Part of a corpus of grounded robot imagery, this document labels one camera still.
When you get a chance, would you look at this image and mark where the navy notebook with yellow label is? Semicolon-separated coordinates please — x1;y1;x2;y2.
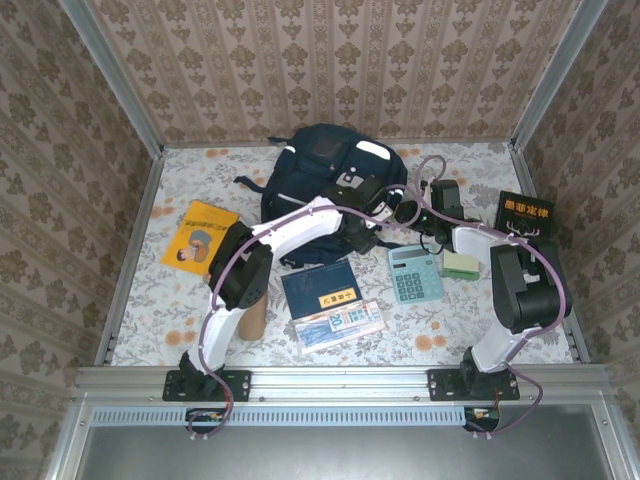
279;258;361;321

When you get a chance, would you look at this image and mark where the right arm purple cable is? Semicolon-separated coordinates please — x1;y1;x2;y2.
408;154;572;441

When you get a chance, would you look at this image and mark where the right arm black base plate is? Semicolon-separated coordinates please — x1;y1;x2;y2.
427;368;521;401

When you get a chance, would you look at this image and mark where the green sticky note pad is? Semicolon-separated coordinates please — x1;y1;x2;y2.
441;248;481;281

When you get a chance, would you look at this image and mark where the navy blue backpack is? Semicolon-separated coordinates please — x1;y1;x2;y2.
233;123;410;266

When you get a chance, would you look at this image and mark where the teal calculator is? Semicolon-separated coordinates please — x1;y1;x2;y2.
388;243;445;306

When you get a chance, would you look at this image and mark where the slotted grey cable duct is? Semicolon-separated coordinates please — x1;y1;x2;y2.
91;405;474;427

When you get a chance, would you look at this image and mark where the yellow book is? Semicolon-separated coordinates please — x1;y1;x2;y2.
159;199;241;277

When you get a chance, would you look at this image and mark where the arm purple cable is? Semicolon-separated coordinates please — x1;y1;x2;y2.
408;154;572;441
187;184;416;444

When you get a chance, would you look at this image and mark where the aluminium corner post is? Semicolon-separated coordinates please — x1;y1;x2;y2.
58;0;166;159
510;0;610;150

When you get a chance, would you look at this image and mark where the brown cork pencil case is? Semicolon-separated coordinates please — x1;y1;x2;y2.
237;292;270;344

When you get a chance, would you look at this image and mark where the wide aluminium frame rail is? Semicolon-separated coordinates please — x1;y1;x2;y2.
74;364;614;404

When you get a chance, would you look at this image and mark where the floral patterned table cloth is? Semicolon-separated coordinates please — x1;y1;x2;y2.
110;142;576;369

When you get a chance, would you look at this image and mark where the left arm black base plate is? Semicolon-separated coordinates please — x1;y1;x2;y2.
162;369;251;403

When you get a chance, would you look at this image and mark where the grey metal sheet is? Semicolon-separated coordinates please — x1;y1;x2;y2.
74;404;616;480

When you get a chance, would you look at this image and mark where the black book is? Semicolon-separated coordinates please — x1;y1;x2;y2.
493;189;557;240

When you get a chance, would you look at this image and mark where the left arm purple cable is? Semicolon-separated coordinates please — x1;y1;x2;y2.
187;184;416;444

